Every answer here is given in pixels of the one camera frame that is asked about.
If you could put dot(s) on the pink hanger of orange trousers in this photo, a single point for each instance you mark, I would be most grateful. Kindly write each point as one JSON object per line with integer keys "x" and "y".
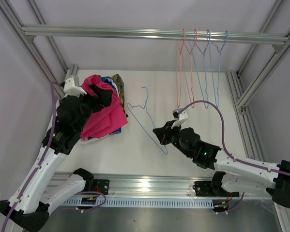
{"x": 190, "y": 65}

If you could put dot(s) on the aluminium frame left posts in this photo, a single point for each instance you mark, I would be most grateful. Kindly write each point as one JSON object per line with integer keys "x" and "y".
{"x": 41, "y": 52}

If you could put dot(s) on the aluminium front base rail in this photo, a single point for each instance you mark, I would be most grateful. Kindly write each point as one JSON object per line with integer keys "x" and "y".
{"x": 141, "y": 186}

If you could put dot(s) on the white slotted cable duct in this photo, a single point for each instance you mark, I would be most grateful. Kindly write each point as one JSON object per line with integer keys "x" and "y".
{"x": 140, "y": 202}

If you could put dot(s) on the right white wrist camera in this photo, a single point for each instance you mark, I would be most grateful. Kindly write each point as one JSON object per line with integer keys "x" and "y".
{"x": 180, "y": 117}

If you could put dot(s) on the aluminium hanging rail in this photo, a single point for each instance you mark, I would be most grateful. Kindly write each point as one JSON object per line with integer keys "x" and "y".
{"x": 156, "y": 34}

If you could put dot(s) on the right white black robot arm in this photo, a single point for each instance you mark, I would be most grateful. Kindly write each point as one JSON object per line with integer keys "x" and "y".
{"x": 207, "y": 156}

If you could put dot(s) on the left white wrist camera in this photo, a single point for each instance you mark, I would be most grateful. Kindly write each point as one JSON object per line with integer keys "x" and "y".
{"x": 72, "y": 87}

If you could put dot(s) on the pink trousers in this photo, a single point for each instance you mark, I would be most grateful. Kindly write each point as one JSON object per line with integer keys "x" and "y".
{"x": 103, "y": 113}

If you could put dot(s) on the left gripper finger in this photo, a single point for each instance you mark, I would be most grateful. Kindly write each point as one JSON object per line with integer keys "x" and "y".
{"x": 105, "y": 97}
{"x": 97, "y": 90}

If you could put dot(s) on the blue hanger of camouflage trousers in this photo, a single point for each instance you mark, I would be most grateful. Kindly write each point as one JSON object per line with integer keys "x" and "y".
{"x": 195, "y": 48}

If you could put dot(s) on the aluminium frame posts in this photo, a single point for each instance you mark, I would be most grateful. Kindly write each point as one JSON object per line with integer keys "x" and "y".
{"x": 260, "y": 91}
{"x": 41, "y": 52}

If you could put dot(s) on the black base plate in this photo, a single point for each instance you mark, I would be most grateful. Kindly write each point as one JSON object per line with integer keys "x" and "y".
{"x": 204, "y": 189}
{"x": 101, "y": 185}

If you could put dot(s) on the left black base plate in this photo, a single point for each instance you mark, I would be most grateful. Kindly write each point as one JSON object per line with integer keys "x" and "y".
{"x": 101, "y": 185}

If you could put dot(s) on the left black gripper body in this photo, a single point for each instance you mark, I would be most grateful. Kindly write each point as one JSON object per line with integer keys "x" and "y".
{"x": 89, "y": 105}

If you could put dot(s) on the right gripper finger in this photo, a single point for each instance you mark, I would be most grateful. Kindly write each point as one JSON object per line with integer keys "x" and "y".
{"x": 164, "y": 130}
{"x": 161, "y": 138}

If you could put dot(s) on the blue white patterned trousers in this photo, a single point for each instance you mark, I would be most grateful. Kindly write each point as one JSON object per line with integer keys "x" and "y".
{"x": 113, "y": 84}

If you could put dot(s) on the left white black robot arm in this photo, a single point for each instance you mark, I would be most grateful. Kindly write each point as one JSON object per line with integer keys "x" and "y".
{"x": 30, "y": 206}

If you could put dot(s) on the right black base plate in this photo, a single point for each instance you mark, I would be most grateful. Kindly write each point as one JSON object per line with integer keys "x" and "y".
{"x": 204, "y": 189}

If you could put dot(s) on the yellow grey camouflage trousers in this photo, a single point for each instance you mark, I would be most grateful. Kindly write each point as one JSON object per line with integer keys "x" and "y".
{"x": 120, "y": 86}

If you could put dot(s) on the white plastic basket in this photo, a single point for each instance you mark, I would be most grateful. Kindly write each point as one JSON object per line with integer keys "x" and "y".
{"x": 89, "y": 140}

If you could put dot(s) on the aluminium frame right posts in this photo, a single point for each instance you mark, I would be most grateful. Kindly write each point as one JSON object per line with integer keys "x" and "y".
{"x": 260, "y": 91}

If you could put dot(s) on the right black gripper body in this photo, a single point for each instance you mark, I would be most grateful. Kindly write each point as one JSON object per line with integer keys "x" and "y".
{"x": 172, "y": 136}

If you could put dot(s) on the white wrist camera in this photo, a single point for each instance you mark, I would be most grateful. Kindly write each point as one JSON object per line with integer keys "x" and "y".
{"x": 180, "y": 117}
{"x": 72, "y": 87}

